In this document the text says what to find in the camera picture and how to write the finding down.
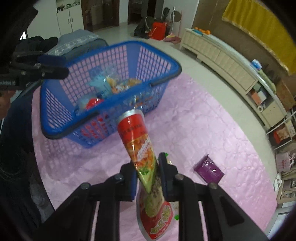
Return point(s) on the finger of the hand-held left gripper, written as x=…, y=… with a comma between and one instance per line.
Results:
x=53, y=60
x=56, y=73

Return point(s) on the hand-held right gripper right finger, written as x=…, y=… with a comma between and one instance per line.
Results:
x=163, y=178

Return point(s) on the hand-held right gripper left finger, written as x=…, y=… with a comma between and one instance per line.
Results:
x=131, y=183

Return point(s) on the purple snack packet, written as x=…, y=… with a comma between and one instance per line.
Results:
x=208, y=171

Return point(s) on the large red green snack bag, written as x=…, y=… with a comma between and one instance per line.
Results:
x=134, y=136

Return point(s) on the light blue cartoon packet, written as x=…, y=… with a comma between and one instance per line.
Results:
x=101, y=84

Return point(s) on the red snack packet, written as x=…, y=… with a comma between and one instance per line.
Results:
x=93, y=103

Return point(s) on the blue plastic basket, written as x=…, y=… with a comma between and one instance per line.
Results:
x=120, y=44

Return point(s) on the yellow orange snack packet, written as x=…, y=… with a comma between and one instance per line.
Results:
x=129, y=83

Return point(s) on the person's left hand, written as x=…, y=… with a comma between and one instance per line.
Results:
x=5, y=102

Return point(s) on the black cloth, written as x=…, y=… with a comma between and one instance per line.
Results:
x=37, y=44

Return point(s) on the grey cloth pile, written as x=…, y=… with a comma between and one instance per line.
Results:
x=76, y=41

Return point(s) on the white cabinet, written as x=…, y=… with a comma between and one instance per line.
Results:
x=69, y=18

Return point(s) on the dark wooden door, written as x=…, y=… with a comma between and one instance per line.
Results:
x=145, y=9
x=99, y=14

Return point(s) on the pink quilted bed cover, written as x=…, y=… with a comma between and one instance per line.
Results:
x=196, y=120

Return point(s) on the black bag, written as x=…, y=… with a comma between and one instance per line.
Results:
x=142, y=27

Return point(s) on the pair of white slippers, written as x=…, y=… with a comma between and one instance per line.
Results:
x=277, y=182

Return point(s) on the red folded mat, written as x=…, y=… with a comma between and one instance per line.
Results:
x=172, y=38

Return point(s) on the toilet paper roll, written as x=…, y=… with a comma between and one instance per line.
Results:
x=261, y=108

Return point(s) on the black upright case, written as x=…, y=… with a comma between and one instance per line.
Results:
x=165, y=14

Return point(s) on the pink tote bag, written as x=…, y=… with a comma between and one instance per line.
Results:
x=285, y=162

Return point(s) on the orange printed box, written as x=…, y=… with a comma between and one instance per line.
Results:
x=282, y=134

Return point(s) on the white metal shelf rack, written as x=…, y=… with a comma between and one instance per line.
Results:
x=281, y=122

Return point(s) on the cream TV cabinet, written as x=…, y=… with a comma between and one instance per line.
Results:
x=222, y=58

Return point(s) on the green folded cloth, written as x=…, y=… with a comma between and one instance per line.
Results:
x=268, y=80

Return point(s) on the blue white tissue box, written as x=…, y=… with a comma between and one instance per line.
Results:
x=256, y=64

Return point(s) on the blue plate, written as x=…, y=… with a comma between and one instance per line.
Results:
x=199, y=33

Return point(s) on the cardboard box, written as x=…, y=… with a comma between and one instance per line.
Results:
x=286, y=93

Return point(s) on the yellow cloth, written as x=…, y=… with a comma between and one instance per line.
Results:
x=259, y=30

